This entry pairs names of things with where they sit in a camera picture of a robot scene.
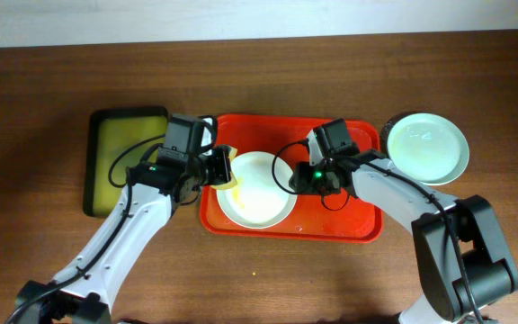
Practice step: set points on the light green plate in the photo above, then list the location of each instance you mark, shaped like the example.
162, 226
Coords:
415, 141

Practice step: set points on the black tray with yellow liquid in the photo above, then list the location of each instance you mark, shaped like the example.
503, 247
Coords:
117, 138

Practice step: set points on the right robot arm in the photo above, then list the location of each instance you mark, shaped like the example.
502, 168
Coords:
463, 259

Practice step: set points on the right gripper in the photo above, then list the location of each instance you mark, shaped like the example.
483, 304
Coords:
299, 183

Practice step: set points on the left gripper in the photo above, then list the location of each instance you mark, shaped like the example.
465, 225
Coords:
222, 166

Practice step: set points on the white plate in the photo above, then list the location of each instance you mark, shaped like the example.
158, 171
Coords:
256, 202

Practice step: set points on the light blue plate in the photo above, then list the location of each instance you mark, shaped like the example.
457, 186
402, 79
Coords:
439, 176

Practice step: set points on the green and yellow sponge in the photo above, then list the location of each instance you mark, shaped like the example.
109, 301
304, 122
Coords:
221, 176

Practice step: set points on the red plastic tray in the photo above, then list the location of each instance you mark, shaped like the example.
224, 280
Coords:
337, 218

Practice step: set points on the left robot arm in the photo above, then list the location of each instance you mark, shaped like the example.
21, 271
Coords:
87, 287

